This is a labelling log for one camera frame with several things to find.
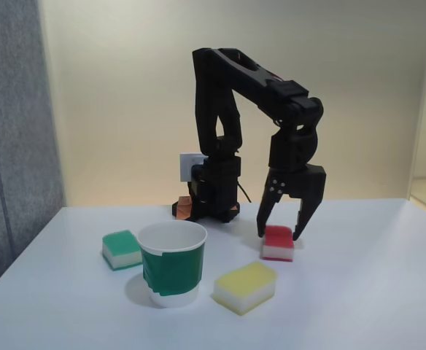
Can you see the yellow and white sponge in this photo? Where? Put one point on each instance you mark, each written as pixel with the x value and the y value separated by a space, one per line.
pixel 245 288

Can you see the white wall outlet box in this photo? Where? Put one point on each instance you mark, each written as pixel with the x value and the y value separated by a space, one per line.
pixel 187 166

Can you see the red and white sponge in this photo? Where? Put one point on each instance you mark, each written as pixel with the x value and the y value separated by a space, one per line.
pixel 278 246

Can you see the green and white sponge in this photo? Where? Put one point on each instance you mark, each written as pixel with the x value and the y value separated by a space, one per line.
pixel 121 251

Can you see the grey fabric partition panel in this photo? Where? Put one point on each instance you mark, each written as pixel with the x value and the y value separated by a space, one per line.
pixel 16 146

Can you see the white cup with green tape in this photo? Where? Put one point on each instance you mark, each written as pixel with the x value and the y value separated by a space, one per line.
pixel 173 266

